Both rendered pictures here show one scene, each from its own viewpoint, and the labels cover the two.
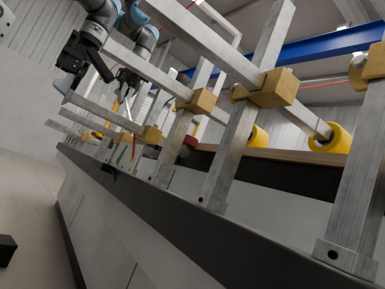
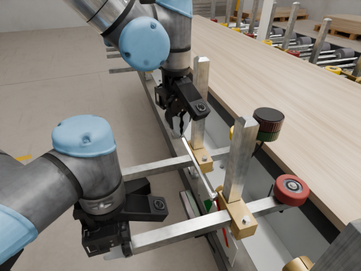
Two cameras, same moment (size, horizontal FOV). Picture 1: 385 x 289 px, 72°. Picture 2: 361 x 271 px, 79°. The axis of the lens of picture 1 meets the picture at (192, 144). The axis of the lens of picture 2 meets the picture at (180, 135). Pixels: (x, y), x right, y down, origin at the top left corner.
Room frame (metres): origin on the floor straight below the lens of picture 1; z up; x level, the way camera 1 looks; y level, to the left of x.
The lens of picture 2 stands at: (0.56, 0.23, 1.34)
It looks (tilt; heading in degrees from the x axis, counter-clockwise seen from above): 37 degrees down; 12
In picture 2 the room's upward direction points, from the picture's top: straight up
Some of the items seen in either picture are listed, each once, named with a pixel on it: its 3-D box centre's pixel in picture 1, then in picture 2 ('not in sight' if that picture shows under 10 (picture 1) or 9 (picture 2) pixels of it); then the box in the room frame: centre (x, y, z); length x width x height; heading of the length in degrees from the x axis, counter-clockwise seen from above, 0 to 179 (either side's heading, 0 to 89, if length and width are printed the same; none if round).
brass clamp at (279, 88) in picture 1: (259, 91); not in sight; (0.48, -0.08, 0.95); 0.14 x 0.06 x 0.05; 29
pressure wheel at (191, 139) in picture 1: (183, 149); (286, 198); (0.98, 0.02, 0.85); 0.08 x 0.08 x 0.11
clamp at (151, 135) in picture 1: (147, 135); (234, 208); (0.92, 0.16, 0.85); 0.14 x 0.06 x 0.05; 29
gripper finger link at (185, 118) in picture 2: (124, 96); (179, 120); (1.09, 0.34, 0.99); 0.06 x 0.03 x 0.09; 49
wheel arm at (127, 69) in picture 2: (78, 135); (141, 68); (1.97, 0.81, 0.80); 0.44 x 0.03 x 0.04; 119
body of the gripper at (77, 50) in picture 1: (78, 55); (106, 219); (0.76, 0.41, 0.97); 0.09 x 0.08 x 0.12; 119
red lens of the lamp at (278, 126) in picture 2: (181, 79); (267, 119); (0.96, 0.13, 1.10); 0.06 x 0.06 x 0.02
